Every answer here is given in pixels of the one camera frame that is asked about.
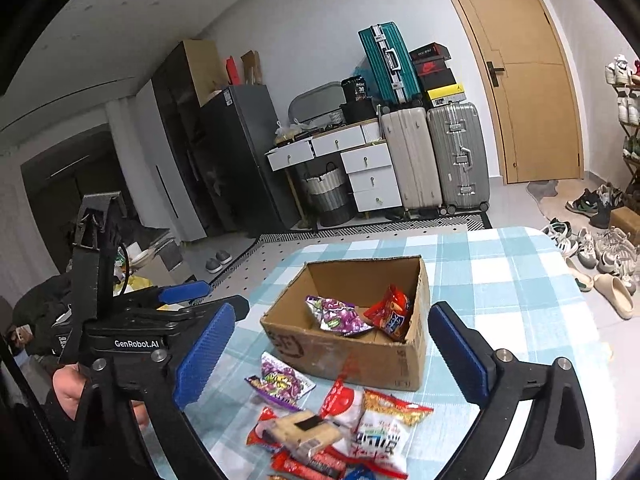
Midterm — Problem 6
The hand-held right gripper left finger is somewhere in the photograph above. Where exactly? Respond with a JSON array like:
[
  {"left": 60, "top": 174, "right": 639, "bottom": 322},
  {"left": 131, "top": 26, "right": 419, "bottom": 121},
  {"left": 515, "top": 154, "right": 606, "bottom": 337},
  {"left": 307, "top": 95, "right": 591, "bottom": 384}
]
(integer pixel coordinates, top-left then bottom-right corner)
[{"left": 69, "top": 303, "right": 237, "bottom": 480}]

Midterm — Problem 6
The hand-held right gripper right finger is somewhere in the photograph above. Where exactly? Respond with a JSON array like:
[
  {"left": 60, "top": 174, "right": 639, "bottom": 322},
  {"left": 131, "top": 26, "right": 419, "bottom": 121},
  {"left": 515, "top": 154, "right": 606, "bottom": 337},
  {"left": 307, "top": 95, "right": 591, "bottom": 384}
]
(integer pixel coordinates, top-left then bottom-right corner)
[{"left": 428, "top": 302, "right": 603, "bottom": 480}]

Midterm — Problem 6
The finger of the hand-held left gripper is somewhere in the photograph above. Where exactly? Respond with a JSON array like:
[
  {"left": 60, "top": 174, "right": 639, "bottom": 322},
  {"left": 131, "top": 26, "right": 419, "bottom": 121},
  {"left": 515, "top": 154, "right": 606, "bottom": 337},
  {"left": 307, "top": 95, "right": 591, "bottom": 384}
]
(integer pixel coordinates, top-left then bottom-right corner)
[
  {"left": 192, "top": 294, "right": 250, "bottom": 322},
  {"left": 157, "top": 280, "right": 211, "bottom": 307}
]

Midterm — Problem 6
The purple snack packet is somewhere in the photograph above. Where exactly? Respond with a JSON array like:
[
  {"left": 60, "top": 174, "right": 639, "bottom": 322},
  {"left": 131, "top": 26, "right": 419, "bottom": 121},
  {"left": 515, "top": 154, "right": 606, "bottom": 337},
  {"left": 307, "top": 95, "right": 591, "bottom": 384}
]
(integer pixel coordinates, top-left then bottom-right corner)
[
  {"left": 245, "top": 351, "right": 317, "bottom": 406},
  {"left": 306, "top": 295, "right": 373, "bottom": 337}
]

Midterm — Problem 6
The white and orange snack packet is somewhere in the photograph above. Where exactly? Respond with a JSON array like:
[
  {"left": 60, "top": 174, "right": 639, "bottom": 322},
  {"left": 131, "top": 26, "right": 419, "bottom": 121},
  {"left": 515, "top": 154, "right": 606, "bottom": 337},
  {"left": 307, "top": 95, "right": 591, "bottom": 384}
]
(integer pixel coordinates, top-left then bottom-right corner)
[{"left": 350, "top": 389, "right": 435, "bottom": 478}]

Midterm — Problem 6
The brown cardboard box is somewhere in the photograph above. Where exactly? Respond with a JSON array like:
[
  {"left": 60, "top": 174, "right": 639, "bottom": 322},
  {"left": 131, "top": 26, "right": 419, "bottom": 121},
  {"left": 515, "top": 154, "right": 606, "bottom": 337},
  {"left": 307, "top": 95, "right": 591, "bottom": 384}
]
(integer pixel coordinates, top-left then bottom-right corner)
[{"left": 260, "top": 255, "right": 432, "bottom": 392}]

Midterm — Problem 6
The beige biscuit packet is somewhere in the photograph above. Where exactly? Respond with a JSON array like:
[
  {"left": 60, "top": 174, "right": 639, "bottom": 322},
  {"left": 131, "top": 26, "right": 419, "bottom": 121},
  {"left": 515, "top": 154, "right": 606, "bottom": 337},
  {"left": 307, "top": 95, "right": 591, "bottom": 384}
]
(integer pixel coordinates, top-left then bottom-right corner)
[{"left": 246, "top": 406, "right": 341, "bottom": 453}]

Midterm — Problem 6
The red and white snack packet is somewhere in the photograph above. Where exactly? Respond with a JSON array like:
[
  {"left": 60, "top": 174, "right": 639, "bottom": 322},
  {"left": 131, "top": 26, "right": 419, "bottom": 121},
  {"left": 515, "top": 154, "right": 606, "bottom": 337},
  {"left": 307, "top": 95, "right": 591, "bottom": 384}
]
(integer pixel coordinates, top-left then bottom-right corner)
[{"left": 320, "top": 377, "right": 365, "bottom": 456}]

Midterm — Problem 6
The person's left hand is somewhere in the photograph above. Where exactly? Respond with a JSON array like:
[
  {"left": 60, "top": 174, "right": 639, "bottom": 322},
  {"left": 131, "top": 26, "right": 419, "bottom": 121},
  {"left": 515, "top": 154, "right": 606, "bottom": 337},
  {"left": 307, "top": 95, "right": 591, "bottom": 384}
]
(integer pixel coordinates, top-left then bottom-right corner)
[{"left": 49, "top": 364, "right": 97, "bottom": 423}]

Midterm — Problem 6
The pair of grey slippers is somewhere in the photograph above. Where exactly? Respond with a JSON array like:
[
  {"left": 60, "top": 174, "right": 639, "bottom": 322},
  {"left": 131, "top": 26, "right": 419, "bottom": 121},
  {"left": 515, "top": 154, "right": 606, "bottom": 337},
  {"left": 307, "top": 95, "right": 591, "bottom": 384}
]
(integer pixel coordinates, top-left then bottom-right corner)
[{"left": 205, "top": 251, "right": 233, "bottom": 274}]

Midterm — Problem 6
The white bowl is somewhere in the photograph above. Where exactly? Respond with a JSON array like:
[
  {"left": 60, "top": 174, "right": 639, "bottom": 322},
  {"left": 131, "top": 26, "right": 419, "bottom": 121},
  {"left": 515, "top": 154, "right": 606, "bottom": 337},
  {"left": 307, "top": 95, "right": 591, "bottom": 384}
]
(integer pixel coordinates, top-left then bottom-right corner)
[{"left": 125, "top": 242, "right": 151, "bottom": 271}]

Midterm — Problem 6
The red snack packet blue label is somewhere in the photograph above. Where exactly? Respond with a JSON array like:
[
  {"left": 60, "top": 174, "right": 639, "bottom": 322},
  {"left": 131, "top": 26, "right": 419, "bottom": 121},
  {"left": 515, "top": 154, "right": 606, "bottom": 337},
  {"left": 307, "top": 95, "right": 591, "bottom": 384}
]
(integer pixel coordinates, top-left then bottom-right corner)
[{"left": 363, "top": 285, "right": 412, "bottom": 343}]

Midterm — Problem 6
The dark cloth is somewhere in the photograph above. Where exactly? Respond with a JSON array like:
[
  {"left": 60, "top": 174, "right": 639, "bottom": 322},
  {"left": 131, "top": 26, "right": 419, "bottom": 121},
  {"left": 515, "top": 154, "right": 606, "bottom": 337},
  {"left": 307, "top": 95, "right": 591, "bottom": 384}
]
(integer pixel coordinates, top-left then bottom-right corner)
[{"left": 12, "top": 275, "right": 76, "bottom": 356}]

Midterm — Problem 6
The patterned floor mat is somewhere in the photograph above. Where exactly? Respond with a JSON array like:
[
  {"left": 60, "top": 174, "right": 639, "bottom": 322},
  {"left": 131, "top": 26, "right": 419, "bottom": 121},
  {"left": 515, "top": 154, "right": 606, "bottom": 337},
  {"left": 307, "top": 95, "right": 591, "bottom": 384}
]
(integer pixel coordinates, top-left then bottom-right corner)
[{"left": 220, "top": 212, "right": 493, "bottom": 291}]

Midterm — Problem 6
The grey and white laundry basket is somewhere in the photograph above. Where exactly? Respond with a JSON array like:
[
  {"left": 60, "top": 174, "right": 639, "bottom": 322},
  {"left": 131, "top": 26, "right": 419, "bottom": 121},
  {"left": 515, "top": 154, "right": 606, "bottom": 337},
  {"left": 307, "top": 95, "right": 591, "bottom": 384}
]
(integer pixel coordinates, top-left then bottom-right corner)
[{"left": 302, "top": 162, "right": 357, "bottom": 227}]

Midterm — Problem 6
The dark grey refrigerator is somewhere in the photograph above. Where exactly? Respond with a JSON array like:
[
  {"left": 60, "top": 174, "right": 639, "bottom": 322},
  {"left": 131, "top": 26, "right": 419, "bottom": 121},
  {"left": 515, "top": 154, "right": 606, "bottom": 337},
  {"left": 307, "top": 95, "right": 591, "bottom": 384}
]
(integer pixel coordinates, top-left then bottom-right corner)
[{"left": 200, "top": 85, "right": 301, "bottom": 238}]

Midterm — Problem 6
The pair of beige slides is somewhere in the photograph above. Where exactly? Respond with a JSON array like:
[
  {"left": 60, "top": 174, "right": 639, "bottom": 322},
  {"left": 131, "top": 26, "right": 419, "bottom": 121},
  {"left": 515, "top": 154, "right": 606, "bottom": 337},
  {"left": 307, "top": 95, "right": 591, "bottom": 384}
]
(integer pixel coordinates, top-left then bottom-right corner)
[{"left": 565, "top": 257, "right": 637, "bottom": 321}]

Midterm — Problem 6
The scattered sneakers group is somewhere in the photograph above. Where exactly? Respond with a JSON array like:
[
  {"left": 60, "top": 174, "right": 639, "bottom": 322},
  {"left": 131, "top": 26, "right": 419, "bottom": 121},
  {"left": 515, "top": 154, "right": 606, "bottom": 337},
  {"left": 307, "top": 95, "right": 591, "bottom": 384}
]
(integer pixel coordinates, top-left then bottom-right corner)
[{"left": 540, "top": 182, "right": 640, "bottom": 281}]

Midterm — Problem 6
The white drawer cabinet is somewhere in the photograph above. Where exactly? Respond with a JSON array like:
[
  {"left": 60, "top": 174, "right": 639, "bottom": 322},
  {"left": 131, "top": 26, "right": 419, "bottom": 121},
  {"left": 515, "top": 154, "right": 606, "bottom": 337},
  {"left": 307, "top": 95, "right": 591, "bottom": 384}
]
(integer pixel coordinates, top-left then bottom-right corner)
[{"left": 267, "top": 120, "right": 403, "bottom": 213}]

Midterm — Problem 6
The clear plastic bag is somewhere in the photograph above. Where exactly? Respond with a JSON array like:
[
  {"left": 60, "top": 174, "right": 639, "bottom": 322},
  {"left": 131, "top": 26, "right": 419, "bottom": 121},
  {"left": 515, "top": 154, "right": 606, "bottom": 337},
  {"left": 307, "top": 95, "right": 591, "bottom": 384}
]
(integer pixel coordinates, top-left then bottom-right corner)
[{"left": 274, "top": 120, "right": 316, "bottom": 146}]

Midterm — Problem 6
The dark wardrobe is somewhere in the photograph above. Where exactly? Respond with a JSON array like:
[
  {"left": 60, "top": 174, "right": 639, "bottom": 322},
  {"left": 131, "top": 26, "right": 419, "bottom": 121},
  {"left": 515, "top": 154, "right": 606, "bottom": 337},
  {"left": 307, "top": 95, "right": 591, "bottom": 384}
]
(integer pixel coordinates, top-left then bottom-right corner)
[{"left": 152, "top": 40, "right": 231, "bottom": 221}]

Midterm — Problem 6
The silver suitcase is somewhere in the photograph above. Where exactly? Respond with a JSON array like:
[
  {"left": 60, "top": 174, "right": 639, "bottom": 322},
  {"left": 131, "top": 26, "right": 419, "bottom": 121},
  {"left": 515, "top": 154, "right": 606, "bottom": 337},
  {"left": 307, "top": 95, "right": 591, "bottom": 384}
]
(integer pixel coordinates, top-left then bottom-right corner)
[{"left": 426, "top": 102, "right": 491, "bottom": 213}]

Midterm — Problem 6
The beige suitcase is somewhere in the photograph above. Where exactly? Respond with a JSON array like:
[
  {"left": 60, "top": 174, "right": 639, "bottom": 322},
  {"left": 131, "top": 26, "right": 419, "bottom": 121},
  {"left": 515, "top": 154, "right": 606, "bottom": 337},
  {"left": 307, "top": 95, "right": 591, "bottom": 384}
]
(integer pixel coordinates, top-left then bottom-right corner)
[{"left": 380, "top": 106, "right": 443, "bottom": 213}]

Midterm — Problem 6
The small cardboard box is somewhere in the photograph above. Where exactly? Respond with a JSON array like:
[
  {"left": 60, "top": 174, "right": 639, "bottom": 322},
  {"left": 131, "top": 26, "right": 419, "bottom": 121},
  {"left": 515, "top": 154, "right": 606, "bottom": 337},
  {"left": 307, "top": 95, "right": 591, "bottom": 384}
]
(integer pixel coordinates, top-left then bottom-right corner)
[{"left": 611, "top": 206, "right": 640, "bottom": 246}]

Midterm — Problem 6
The grey oval tray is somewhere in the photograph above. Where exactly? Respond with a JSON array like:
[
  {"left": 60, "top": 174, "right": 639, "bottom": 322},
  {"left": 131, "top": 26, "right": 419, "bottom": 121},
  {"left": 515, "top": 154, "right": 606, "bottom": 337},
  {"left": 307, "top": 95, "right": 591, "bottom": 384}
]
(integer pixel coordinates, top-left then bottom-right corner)
[{"left": 289, "top": 82, "right": 346, "bottom": 123}]

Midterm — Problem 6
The black storage box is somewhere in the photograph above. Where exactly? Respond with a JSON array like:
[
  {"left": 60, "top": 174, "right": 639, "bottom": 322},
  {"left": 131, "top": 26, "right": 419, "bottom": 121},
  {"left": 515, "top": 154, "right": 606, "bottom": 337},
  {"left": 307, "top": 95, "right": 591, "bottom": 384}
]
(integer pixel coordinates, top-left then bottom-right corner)
[{"left": 340, "top": 100, "right": 377, "bottom": 123}]

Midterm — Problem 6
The brown paper bag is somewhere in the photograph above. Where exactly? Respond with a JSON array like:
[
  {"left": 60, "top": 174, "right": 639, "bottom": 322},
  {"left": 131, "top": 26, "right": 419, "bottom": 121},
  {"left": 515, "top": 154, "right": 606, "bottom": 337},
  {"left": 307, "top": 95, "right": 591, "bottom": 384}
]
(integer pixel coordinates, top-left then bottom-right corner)
[{"left": 241, "top": 51, "right": 263, "bottom": 86}]

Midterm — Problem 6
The wooden door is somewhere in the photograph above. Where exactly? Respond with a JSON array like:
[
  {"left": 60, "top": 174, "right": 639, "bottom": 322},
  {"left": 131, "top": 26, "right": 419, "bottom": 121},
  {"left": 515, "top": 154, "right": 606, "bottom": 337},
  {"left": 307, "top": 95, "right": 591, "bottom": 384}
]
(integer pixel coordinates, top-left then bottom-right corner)
[{"left": 430, "top": 0, "right": 586, "bottom": 184}]

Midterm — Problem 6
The yellow and black shoe box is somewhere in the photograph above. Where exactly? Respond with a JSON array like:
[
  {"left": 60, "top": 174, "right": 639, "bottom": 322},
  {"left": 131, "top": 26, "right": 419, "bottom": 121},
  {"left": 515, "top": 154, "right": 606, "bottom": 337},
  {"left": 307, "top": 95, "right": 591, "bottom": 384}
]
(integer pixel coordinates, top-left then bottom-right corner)
[{"left": 424, "top": 85, "right": 468, "bottom": 108}]

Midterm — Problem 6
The wooden shoe rack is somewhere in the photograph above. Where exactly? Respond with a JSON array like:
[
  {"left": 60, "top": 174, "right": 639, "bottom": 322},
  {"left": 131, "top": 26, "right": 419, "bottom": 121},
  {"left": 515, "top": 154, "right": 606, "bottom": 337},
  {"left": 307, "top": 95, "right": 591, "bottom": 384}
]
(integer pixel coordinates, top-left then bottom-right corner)
[{"left": 602, "top": 54, "right": 640, "bottom": 211}]

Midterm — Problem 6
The large black shoe box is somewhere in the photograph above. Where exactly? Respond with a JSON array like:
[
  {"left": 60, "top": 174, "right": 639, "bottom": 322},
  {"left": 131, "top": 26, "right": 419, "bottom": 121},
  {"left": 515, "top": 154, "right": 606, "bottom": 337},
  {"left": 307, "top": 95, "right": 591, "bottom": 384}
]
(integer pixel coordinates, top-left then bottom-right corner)
[{"left": 420, "top": 67, "right": 458, "bottom": 92}]

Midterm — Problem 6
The teal suitcase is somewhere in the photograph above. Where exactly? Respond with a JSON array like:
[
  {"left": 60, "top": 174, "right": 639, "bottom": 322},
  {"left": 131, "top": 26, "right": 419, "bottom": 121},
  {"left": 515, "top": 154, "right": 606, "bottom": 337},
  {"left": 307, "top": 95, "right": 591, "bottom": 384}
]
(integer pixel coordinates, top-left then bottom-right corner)
[{"left": 358, "top": 22, "right": 421, "bottom": 108}]

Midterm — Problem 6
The red and black shoe box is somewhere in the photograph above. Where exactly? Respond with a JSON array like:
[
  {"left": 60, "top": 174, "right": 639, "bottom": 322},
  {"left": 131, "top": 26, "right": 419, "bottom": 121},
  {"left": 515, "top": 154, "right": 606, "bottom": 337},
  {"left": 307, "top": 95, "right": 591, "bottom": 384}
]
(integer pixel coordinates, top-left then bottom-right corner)
[{"left": 415, "top": 57, "right": 448, "bottom": 77}]

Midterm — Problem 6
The shoe rack with shoes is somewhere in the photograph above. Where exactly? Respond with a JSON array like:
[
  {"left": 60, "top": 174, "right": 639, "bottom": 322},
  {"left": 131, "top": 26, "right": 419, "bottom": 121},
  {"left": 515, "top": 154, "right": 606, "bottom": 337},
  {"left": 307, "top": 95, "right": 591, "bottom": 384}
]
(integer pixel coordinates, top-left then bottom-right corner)
[{"left": 604, "top": 54, "right": 640, "bottom": 161}]

